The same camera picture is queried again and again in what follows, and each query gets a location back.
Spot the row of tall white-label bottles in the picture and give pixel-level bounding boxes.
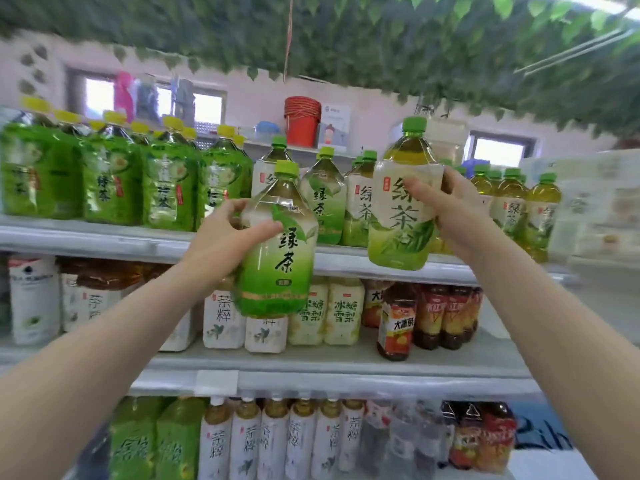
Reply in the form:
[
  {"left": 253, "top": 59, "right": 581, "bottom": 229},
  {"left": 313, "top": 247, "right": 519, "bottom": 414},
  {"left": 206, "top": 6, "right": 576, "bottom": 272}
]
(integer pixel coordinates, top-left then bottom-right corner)
[{"left": 198, "top": 396, "right": 366, "bottom": 480}]

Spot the white ceiling pipe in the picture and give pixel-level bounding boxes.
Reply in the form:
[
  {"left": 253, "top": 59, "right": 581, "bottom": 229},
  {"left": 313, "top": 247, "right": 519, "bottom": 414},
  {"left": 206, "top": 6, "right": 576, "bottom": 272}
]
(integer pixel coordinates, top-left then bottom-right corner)
[{"left": 513, "top": 26, "right": 637, "bottom": 76}]

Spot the pale pear drink bottle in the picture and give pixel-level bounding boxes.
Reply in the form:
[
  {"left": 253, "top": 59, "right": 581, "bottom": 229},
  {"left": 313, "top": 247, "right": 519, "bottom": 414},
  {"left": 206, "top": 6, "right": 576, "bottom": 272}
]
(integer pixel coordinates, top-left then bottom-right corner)
[
  {"left": 287, "top": 277, "right": 329, "bottom": 346},
  {"left": 325, "top": 277, "right": 366, "bottom": 346}
]

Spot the wide window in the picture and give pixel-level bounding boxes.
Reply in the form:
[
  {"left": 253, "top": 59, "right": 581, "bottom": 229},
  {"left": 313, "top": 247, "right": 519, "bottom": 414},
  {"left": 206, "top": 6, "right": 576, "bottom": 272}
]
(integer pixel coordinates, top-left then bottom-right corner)
[{"left": 66, "top": 68, "right": 229, "bottom": 128}]

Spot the clear water bottle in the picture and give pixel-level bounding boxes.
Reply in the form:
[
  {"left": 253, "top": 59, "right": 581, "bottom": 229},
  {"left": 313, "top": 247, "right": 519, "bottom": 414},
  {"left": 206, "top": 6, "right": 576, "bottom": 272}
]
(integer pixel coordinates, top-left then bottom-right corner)
[
  {"left": 358, "top": 401, "right": 397, "bottom": 478},
  {"left": 387, "top": 401, "right": 447, "bottom": 480}
]

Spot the dark cola bottle red label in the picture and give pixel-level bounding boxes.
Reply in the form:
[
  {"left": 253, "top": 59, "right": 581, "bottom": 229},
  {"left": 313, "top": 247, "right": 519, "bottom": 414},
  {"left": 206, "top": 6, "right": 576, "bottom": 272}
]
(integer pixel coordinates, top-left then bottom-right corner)
[
  {"left": 449, "top": 402, "right": 484, "bottom": 471},
  {"left": 475, "top": 402, "right": 517, "bottom": 474},
  {"left": 439, "top": 401, "right": 459, "bottom": 468}
]

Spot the stack of pale boxes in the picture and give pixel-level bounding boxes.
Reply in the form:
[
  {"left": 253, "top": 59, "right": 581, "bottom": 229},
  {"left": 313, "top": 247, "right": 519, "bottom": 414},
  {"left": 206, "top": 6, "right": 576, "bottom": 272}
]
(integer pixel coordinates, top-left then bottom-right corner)
[{"left": 547, "top": 149, "right": 640, "bottom": 261}]

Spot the row of green-capped tea bottles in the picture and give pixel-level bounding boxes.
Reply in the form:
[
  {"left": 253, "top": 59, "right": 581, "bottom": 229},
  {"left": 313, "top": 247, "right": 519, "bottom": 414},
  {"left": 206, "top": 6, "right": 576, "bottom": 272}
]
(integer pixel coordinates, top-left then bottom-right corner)
[{"left": 251, "top": 136, "right": 563, "bottom": 264}]

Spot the person's left hand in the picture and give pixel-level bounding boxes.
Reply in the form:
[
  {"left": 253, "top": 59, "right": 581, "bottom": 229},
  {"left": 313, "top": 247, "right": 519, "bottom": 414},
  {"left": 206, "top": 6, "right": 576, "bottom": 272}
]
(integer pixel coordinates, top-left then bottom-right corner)
[{"left": 180, "top": 198, "right": 284, "bottom": 299}]

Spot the pink hanging item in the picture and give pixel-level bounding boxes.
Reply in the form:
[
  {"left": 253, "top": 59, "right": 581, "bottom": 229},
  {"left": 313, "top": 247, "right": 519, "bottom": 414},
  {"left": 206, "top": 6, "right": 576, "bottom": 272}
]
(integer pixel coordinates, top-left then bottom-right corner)
[{"left": 113, "top": 72, "right": 136, "bottom": 123}]

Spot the person's right hand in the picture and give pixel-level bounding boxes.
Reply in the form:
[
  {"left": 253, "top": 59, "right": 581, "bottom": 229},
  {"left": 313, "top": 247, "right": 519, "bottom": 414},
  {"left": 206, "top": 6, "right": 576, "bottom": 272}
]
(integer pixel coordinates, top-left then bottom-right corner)
[{"left": 403, "top": 167, "right": 501, "bottom": 268}]

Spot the person's left forearm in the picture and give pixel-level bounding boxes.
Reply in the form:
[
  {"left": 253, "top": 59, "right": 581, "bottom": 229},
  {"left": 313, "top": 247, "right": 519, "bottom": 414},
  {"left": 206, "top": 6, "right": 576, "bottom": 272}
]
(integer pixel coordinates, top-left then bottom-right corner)
[{"left": 0, "top": 259, "right": 213, "bottom": 480}]

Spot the red hanging string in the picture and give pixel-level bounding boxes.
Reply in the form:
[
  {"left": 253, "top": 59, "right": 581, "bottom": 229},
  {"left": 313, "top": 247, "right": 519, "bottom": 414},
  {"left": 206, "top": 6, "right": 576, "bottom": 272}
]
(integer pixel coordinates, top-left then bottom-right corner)
[{"left": 282, "top": 0, "right": 295, "bottom": 81}]

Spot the blue plastic bowl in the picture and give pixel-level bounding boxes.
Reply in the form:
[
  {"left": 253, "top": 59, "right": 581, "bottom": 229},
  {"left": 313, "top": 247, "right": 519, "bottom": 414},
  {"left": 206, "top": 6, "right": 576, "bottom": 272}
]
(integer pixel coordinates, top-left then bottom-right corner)
[{"left": 254, "top": 121, "right": 282, "bottom": 143}]

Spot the white tea bottle leaf print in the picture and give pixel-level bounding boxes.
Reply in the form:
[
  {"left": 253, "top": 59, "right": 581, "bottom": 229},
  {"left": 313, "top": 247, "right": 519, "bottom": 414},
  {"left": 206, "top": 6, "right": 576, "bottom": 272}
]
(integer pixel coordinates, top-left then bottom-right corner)
[
  {"left": 202, "top": 277, "right": 247, "bottom": 350},
  {"left": 244, "top": 315, "right": 289, "bottom": 354}
]

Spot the white cardboard box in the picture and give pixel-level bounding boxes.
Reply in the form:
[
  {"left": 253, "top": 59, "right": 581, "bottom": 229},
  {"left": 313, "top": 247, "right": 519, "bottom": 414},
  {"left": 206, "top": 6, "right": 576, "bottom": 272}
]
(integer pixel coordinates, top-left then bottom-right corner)
[{"left": 317, "top": 104, "right": 352, "bottom": 151}]

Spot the white shelf price tag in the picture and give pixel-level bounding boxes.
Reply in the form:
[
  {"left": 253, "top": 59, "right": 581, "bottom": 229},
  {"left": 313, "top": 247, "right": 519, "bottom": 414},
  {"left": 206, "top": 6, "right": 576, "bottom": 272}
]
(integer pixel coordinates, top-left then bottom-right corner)
[{"left": 193, "top": 370, "right": 240, "bottom": 397}]

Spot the person's right forearm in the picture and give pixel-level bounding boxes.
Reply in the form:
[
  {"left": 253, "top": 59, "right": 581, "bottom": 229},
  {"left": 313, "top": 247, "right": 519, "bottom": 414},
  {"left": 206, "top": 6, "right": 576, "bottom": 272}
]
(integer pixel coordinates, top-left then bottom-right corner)
[{"left": 461, "top": 230, "right": 640, "bottom": 480}]

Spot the green label tea bottle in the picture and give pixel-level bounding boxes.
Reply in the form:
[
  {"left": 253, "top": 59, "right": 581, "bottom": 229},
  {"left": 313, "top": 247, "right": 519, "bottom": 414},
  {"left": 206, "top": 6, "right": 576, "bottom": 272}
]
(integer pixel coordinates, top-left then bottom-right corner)
[{"left": 234, "top": 161, "right": 319, "bottom": 319}]

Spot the large green drink bottle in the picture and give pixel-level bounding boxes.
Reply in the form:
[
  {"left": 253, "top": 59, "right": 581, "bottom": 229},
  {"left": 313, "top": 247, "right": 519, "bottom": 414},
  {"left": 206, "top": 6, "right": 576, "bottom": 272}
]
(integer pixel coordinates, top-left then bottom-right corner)
[
  {"left": 155, "top": 397, "right": 207, "bottom": 480},
  {"left": 109, "top": 397, "right": 162, "bottom": 480}
]

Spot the small window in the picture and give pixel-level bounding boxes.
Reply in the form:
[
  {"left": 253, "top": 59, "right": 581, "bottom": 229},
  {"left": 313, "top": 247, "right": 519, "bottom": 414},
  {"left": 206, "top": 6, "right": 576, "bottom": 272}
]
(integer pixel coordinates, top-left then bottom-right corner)
[{"left": 464, "top": 131, "right": 539, "bottom": 168}]

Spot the white metal shelf unit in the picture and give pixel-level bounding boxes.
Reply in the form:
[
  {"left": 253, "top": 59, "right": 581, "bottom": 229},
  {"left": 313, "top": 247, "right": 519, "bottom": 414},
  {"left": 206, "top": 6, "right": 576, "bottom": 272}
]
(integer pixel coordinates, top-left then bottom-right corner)
[{"left": 0, "top": 215, "right": 581, "bottom": 480}]

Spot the stack of red buckets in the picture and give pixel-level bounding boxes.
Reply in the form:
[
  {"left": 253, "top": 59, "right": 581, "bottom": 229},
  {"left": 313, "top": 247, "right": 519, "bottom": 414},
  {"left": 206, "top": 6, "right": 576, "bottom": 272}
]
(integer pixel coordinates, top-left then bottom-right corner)
[{"left": 283, "top": 97, "right": 322, "bottom": 148}]

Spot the white plastic basket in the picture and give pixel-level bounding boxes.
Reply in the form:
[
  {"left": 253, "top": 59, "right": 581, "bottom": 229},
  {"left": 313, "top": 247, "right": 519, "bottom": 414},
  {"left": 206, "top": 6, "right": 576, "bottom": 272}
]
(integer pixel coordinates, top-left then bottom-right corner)
[{"left": 194, "top": 121, "right": 221, "bottom": 147}]

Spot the amber tea bottle white label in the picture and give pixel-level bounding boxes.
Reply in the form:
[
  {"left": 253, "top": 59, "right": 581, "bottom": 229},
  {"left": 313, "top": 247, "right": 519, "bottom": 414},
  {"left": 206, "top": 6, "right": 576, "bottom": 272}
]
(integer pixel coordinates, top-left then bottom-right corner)
[
  {"left": 60, "top": 260, "right": 93, "bottom": 333},
  {"left": 75, "top": 265, "right": 147, "bottom": 323},
  {"left": 159, "top": 302, "right": 203, "bottom": 353}
]

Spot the white bottle with dark label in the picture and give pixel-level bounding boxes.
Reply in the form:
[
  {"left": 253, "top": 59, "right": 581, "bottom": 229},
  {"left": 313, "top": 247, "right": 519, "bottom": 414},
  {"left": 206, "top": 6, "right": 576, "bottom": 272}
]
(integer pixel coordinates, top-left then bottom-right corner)
[{"left": 7, "top": 255, "right": 62, "bottom": 346}]

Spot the artificial green leaf canopy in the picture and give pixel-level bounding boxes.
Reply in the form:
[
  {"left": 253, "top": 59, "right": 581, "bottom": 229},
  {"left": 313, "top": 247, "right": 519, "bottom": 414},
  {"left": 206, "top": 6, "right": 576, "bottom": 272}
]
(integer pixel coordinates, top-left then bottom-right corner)
[{"left": 0, "top": 0, "right": 640, "bottom": 141}]

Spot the red label iced tea bottle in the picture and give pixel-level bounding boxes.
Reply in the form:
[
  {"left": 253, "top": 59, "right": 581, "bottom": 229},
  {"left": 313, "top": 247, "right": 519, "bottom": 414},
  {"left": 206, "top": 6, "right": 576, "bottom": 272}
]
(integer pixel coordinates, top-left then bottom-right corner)
[
  {"left": 377, "top": 283, "right": 419, "bottom": 362},
  {"left": 362, "top": 280, "right": 397, "bottom": 329}
]

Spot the grey hanging item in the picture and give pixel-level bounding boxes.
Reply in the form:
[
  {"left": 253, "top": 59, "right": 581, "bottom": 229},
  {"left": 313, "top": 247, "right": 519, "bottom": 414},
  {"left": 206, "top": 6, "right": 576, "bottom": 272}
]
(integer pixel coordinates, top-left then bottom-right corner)
[{"left": 135, "top": 76, "right": 160, "bottom": 121}]

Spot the dark red label drink bottle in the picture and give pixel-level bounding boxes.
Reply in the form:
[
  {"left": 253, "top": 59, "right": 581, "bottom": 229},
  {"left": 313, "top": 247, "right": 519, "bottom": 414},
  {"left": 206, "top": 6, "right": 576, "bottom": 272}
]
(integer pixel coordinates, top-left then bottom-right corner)
[
  {"left": 440, "top": 287, "right": 474, "bottom": 351},
  {"left": 465, "top": 289, "right": 485, "bottom": 343},
  {"left": 414, "top": 285, "right": 448, "bottom": 351}
]

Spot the blue-grey hanging item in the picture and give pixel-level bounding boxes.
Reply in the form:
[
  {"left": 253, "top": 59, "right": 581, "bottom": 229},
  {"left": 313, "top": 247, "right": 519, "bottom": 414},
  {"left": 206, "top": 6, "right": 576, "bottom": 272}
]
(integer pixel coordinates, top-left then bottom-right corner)
[{"left": 171, "top": 77, "right": 196, "bottom": 127}]

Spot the row of yellow-capped green bottles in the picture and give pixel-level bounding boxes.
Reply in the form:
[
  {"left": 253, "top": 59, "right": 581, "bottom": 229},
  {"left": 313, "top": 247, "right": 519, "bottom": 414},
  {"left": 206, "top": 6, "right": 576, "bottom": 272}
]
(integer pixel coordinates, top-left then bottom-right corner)
[{"left": 0, "top": 97, "right": 254, "bottom": 233}]

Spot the blue and white poster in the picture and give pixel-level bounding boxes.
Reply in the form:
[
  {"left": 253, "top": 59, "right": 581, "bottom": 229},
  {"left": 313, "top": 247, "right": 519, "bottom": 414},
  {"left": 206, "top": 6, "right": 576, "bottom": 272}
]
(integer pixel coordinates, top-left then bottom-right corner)
[{"left": 509, "top": 401, "right": 577, "bottom": 451}]

